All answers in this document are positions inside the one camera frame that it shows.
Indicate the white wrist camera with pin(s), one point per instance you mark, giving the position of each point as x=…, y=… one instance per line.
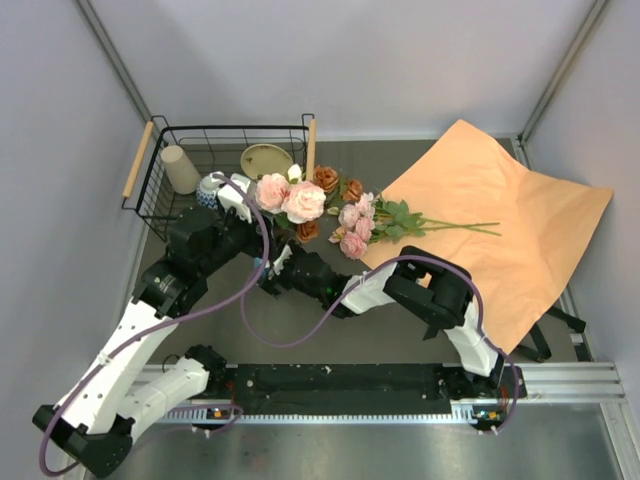
x=277, y=265
x=229, y=198

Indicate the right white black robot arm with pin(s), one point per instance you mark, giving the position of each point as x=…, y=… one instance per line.
x=436, y=291

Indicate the blue white patterned bowl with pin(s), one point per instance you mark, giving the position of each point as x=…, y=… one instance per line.
x=207, y=191

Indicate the green orange wrapping paper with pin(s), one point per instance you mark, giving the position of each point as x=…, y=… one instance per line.
x=520, y=234

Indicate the black wire dish basket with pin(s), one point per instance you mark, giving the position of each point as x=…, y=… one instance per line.
x=210, y=147

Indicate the small blue ribbed vase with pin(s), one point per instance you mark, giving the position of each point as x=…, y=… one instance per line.
x=266, y=268

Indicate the yellow ceramic plate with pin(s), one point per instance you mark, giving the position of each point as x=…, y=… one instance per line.
x=262, y=159

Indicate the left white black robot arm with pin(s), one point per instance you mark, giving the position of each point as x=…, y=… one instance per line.
x=98, y=422

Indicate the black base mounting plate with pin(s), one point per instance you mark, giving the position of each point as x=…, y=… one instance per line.
x=268, y=381

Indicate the beige paper cup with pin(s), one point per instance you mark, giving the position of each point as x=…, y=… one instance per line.
x=181, y=172

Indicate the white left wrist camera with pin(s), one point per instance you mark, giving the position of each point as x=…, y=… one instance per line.
x=229, y=198

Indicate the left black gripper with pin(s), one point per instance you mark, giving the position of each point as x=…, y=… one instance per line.
x=251, y=230

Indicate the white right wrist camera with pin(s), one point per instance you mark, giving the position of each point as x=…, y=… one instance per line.
x=277, y=265

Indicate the orange rose stem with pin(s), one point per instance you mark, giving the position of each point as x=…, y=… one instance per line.
x=339, y=191

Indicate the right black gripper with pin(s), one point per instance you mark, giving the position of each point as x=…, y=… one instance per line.
x=272, y=280

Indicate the pink flower bunch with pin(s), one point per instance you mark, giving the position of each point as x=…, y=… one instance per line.
x=372, y=219

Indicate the large pink peony stem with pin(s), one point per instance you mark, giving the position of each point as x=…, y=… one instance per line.
x=300, y=201

